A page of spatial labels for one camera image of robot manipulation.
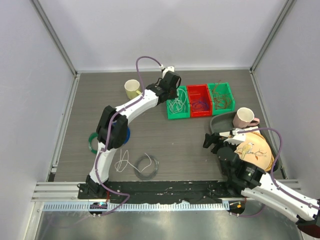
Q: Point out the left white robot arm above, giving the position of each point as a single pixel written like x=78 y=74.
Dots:
x=113 y=126

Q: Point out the green plastic bin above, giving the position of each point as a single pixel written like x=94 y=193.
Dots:
x=222 y=98
x=179 y=108

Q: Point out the yellow ceramic mug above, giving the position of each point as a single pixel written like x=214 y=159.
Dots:
x=132 y=88

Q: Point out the pink ceramic mug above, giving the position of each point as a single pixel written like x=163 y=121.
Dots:
x=245 y=118

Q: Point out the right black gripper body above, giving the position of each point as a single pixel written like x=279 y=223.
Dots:
x=221 y=143

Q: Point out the bird pattern plate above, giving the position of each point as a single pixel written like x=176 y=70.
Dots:
x=256 y=150

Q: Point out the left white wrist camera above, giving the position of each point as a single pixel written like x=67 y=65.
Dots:
x=165 y=69

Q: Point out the right green plastic bin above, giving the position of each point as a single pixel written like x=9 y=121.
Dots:
x=222 y=98

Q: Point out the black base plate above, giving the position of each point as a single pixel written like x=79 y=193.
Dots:
x=158 y=192

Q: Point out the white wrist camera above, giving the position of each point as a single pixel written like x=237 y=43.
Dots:
x=165 y=69
x=235 y=136

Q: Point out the left green plastic bin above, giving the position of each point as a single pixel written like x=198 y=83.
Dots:
x=179 y=108

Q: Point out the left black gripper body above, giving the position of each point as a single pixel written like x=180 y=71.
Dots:
x=172 y=93

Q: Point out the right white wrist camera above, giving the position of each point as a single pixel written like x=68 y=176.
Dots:
x=235 y=136

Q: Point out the dark grey tray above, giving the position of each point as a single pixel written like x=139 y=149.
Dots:
x=224 y=123

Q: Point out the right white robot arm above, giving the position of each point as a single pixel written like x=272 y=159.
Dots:
x=249 y=180

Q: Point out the red plastic bin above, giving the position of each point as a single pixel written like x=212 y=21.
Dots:
x=200 y=100

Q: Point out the white slotted cable duct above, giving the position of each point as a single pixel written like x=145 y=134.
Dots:
x=129 y=207

